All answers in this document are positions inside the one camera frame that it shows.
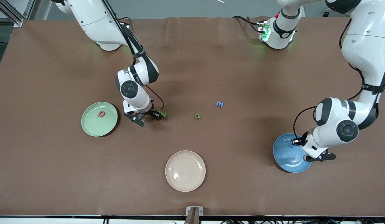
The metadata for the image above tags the blue plate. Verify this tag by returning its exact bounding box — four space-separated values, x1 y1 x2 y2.
273 133 313 173

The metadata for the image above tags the green plate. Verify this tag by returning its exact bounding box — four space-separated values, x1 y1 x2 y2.
81 102 118 137

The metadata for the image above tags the beige plate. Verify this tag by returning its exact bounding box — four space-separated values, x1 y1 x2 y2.
165 150 206 192

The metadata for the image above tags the brown table cover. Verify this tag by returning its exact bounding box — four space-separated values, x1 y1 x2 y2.
0 16 385 217

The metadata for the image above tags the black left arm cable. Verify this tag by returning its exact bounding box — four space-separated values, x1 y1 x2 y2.
293 17 385 139

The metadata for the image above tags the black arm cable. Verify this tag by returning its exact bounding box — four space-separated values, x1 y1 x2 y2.
101 0 165 113
293 17 385 139

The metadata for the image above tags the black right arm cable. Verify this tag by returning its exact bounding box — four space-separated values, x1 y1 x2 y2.
101 0 165 113

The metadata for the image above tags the black base cable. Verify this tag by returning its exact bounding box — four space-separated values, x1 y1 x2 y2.
117 16 132 33
232 16 261 33

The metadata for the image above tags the grey metal bracket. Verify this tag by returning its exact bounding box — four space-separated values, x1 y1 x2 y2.
186 206 204 216

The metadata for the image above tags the beige camera mount pole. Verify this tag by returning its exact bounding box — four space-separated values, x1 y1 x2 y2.
184 208 201 224

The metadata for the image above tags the aluminium frame profile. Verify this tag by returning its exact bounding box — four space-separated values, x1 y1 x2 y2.
0 0 36 28

